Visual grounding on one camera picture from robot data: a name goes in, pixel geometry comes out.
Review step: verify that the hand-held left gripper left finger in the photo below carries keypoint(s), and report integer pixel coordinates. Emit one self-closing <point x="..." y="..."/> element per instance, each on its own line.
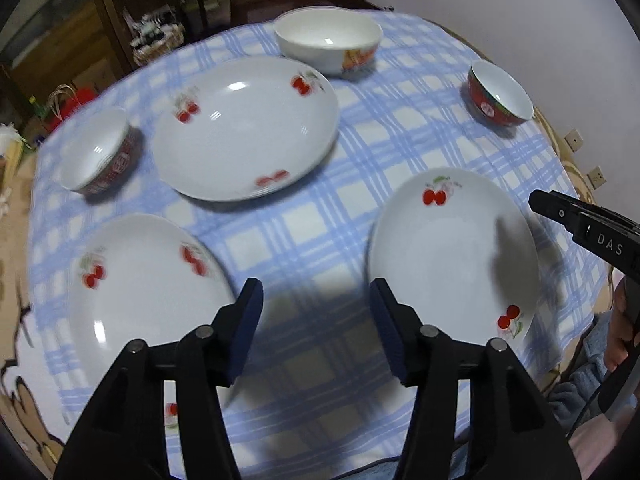
<point x="247" y="335"/>

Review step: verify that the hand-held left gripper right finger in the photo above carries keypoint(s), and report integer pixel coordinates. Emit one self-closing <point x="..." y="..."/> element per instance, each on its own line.
<point x="387" y="335"/>

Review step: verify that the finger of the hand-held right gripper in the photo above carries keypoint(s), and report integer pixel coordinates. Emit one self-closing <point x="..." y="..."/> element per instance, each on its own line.
<point x="550" y="205"/>

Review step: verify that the white cherry print plate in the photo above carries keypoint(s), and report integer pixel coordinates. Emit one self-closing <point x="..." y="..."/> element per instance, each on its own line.
<point x="145" y="305"/>
<point x="450" y="255"/>
<point x="245" y="130"/>

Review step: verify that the small bright red bowl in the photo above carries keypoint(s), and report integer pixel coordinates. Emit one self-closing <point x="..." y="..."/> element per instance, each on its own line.
<point x="500" y="92"/>

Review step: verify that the small dark red patterned bowl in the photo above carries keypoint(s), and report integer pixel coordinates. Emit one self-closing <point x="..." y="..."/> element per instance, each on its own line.
<point x="95" y="150"/>

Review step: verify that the large white bowl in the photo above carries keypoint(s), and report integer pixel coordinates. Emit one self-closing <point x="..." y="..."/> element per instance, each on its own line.
<point x="325" y="35"/>

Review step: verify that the person's right forearm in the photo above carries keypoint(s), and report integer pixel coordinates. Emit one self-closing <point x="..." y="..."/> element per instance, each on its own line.
<point x="582" y="355"/>

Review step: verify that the person's right hand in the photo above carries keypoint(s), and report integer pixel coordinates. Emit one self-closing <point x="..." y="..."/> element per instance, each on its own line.
<point x="619" y="330"/>

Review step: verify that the blue plaid cloth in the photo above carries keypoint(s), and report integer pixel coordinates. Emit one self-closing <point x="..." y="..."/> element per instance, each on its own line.
<point x="310" y="230"/>

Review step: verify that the person's pink clothing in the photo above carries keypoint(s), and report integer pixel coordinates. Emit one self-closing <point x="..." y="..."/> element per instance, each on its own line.
<point x="605" y="450"/>

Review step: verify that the brown floral blanket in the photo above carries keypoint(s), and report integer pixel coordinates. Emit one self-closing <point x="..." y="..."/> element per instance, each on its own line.
<point x="20" y="310"/>

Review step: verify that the red paper bag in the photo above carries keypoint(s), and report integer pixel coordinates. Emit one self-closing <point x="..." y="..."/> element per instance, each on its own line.
<point x="75" y="105"/>

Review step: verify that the wicker basket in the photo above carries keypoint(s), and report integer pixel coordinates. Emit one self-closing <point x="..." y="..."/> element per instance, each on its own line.
<point x="157" y="40"/>

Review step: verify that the green storage box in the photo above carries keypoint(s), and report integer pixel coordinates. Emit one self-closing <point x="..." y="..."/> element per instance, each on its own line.
<point x="207" y="7"/>

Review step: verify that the wooden cabinet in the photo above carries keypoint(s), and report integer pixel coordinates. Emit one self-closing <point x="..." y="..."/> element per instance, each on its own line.
<point x="105" y="20"/>

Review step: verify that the wall socket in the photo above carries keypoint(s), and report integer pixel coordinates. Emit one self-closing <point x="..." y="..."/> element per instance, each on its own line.
<point x="596" y="177"/>
<point x="574" y="140"/>

